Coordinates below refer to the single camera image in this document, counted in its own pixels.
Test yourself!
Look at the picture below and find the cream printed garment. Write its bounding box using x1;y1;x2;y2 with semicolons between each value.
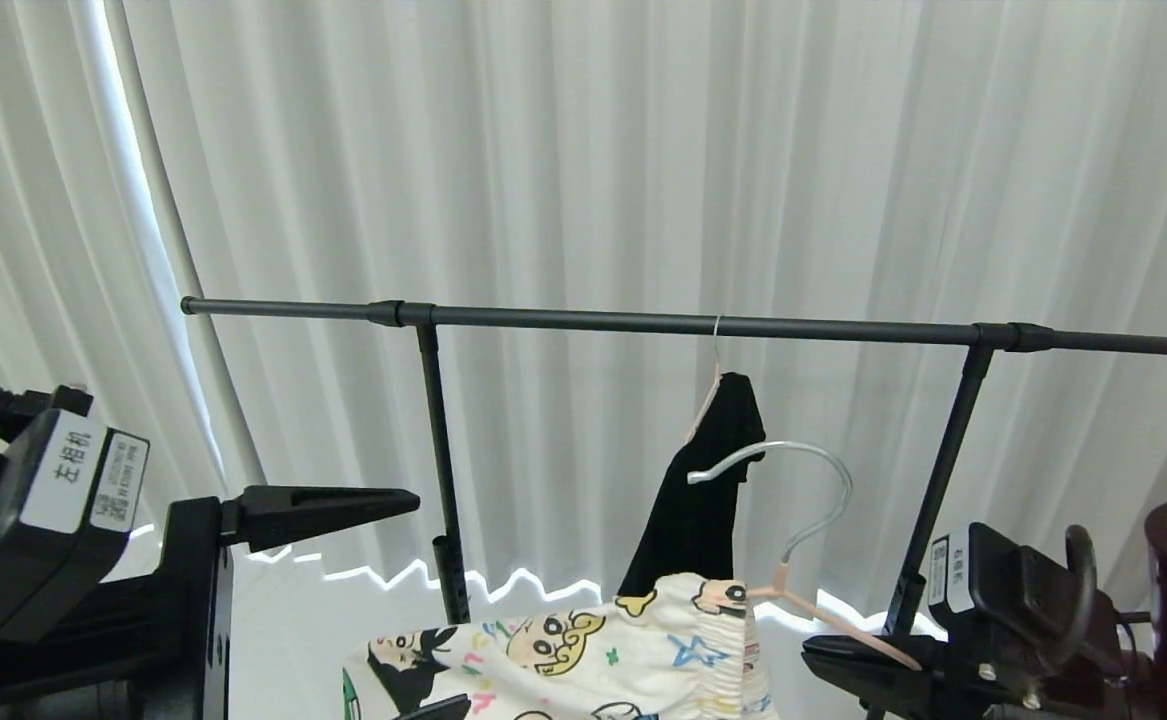
343;572;780;720

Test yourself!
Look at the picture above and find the black clothes rack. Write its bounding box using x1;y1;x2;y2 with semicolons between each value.
180;296;1167;720

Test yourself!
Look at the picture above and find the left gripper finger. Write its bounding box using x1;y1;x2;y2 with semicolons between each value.
221;485;422;555
393;694;473;720

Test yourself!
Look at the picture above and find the black garment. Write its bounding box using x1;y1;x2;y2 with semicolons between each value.
618;372;768;599

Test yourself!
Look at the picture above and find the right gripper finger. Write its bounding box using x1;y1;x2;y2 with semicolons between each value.
800;633;947;717

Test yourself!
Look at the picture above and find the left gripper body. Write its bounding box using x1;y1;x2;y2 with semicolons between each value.
0;495;235;720

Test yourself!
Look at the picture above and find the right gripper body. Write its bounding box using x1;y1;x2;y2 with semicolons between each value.
931;640;1156;720

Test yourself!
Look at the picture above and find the pink clothes hanger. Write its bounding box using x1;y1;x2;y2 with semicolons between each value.
686;440;925;672
688;315;727;443

